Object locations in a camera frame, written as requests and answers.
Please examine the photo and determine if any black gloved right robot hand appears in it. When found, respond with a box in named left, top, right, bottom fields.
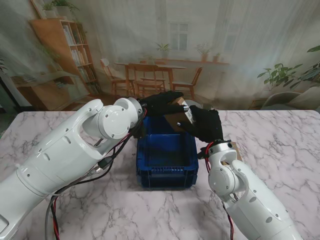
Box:
left=176, top=104, right=224, bottom=144

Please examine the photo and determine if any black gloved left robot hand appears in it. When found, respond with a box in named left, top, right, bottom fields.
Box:
left=138, top=91, right=187, bottom=118

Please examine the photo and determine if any small cardboard package with label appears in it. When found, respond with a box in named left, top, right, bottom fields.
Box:
left=163, top=97, right=197, bottom=132

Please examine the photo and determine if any long cardboard package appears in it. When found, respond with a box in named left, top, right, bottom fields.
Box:
left=222, top=141, right=243, bottom=166

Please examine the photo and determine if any blue plastic turnover box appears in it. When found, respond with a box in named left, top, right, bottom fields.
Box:
left=136, top=114, right=200, bottom=192

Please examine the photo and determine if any printed room scene backdrop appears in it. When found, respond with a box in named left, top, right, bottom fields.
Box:
left=0, top=0, right=320, bottom=113

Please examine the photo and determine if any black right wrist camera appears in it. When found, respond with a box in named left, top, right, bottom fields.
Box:
left=198, top=147, right=211, bottom=161

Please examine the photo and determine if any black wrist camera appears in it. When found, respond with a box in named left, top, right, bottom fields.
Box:
left=131, top=121, right=145, bottom=139
left=198, top=147, right=211, bottom=161

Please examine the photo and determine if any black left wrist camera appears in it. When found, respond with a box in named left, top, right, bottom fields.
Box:
left=131, top=121, right=145, bottom=139

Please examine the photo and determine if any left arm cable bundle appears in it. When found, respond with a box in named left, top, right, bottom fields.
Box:
left=44, top=109, right=149, bottom=240

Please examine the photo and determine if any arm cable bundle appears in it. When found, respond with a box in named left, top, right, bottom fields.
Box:
left=199, top=141, right=236, bottom=240
left=44, top=109, right=149, bottom=240

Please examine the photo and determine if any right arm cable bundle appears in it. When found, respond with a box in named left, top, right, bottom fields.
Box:
left=199, top=141, right=236, bottom=240

